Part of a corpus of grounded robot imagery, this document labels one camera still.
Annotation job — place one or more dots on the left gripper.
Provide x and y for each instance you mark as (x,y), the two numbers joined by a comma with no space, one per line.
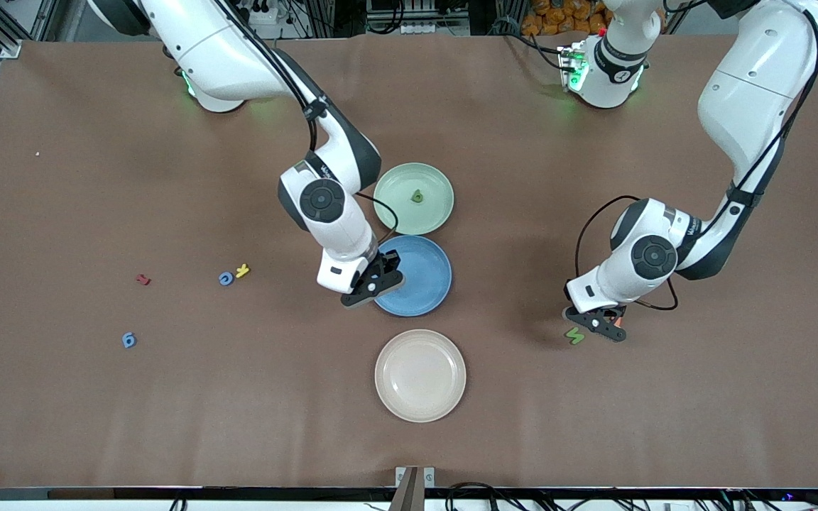
(616,313)

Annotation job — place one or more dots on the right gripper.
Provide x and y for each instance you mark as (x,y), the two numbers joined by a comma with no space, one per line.
(383,265)

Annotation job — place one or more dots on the green foam letter S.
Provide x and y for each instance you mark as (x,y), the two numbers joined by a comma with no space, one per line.
(576,336)

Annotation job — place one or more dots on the green foam letter g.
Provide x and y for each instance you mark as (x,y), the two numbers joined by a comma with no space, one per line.
(417,197)

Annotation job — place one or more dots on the blue foam letter G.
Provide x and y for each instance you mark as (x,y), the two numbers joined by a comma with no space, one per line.
(225,279)

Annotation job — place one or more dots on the blue foam digit six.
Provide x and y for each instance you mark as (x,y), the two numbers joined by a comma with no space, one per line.
(128,341)

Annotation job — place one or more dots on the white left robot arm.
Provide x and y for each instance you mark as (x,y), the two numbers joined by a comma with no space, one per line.
(757,92)

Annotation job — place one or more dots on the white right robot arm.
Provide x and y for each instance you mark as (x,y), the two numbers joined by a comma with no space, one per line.
(224,50)

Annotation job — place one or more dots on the white arm base connector box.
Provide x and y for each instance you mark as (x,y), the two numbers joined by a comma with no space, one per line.
(571,67)

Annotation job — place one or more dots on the blue plate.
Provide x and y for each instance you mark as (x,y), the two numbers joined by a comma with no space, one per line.
(423,277)

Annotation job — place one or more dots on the pale green plate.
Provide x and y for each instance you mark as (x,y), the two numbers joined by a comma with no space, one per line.
(398,206)

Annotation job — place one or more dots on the beige plate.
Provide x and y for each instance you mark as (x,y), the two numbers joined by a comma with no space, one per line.
(420,376)

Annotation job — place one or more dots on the yellow foam letter Y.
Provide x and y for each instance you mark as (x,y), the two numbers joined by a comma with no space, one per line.
(242,270)

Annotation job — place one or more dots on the brown table cover mat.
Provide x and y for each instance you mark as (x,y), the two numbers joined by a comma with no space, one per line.
(167,397)

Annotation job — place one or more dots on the white power strip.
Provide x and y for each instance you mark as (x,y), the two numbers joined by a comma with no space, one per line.
(434,27)

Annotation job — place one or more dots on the orange snack bags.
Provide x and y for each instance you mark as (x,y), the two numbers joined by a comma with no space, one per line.
(565,18)

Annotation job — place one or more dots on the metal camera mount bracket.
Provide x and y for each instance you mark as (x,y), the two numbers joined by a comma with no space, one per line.
(415,486)

